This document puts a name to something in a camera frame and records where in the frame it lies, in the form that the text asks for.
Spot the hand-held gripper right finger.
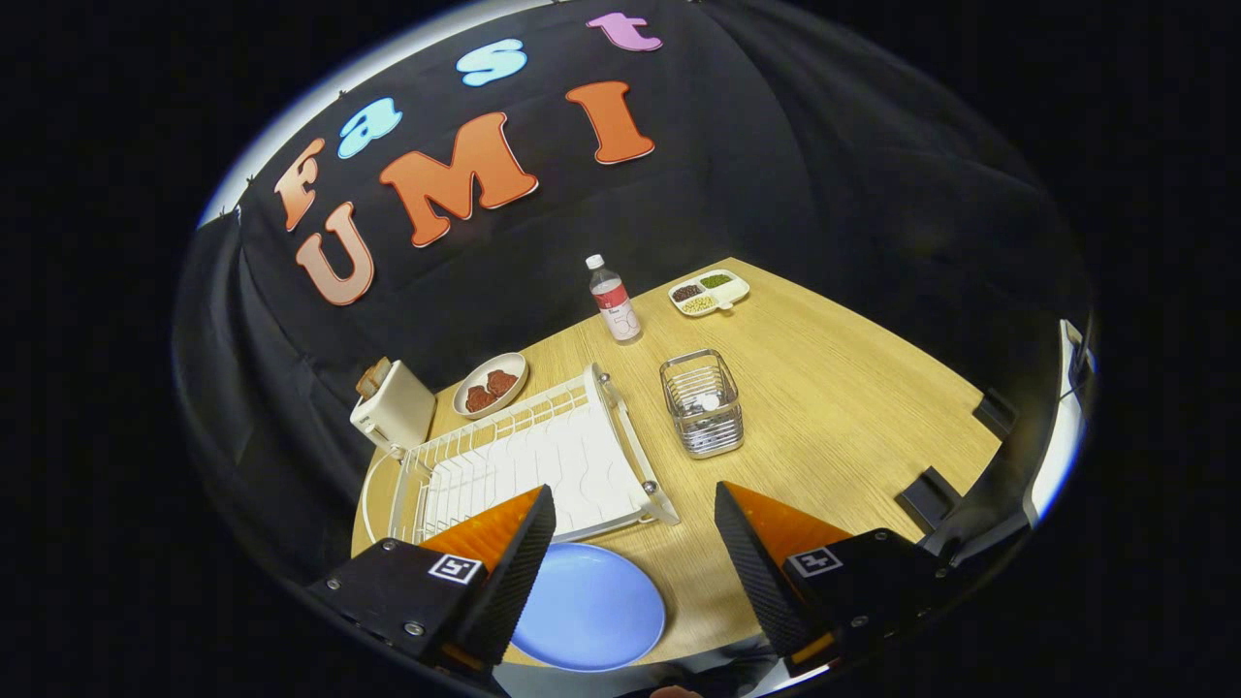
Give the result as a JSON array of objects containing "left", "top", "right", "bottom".
[{"left": 715, "top": 481, "right": 971, "bottom": 678}]

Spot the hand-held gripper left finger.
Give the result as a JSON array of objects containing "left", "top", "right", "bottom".
[{"left": 305, "top": 485, "right": 558, "bottom": 680}]

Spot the blue plate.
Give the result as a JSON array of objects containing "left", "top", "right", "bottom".
[{"left": 509, "top": 541, "right": 668, "bottom": 673}]

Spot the white wire dish rack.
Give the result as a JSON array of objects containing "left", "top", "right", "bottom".
[{"left": 361, "top": 363, "right": 682, "bottom": 546}]

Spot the metal wire basket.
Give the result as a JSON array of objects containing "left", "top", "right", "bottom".
[{"left": 659, "top": 349, "right": 746, "bottom": 459}]

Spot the beige round plate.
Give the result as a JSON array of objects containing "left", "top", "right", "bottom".
[{"left": 453, "top": 352, "right": 530, "bottom": 420}]

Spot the white divided dish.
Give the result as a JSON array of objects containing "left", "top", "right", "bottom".
[{"left": 668, "top": 269, "right": 751, "bottom": 319}]

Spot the black table clamp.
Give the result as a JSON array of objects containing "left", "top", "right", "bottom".
[
  {"left": 972, "top": 388, "right": 1019, "bottom": 439},
  {"left": 894, "top": 466, "right": 963, "bottom": 532}
]

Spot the white toaster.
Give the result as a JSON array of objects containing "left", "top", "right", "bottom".
[{"left": 349, "top": 359, "right": 439, "bottom": 459}]

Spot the clear bottle with red label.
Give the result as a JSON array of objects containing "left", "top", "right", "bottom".
[{"left": 585, "top": 254, "right": 644, "bottom": 345}]

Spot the black backdrop cloth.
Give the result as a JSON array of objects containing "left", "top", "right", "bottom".
[{"left": 173, "top": 0, "right": 1097, "bottom": 602}]

